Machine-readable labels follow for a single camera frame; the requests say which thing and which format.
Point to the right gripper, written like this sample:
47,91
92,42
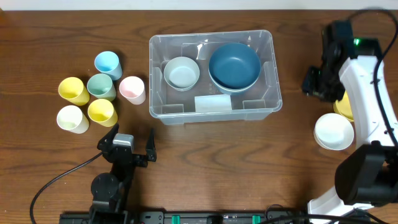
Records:
310,86

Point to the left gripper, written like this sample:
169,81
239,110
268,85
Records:
142,162

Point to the yellow small bowl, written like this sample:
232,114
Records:
343,108

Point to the white small bowl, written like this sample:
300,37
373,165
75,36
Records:
333,132

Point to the light grey small bowl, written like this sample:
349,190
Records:
181,73

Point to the dark blue bowl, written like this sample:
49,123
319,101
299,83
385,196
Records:
234,56
234,89

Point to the beige large bowl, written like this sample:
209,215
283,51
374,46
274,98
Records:
234,82

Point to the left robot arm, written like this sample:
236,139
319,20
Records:
110,189

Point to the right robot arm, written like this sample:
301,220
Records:
368,177

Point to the yellow cup near front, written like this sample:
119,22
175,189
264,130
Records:
103,112

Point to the yellow cup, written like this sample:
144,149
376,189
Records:
103,112
73,90

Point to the pink cup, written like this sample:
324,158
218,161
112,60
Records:
133,89

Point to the cream white cup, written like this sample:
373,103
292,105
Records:
71,118

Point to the green cup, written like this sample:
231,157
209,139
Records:
101,86

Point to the yellow cup far left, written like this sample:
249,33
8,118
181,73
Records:
73,90

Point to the light blue cup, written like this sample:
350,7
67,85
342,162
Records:
108,62

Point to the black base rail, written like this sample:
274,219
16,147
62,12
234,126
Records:
170,218

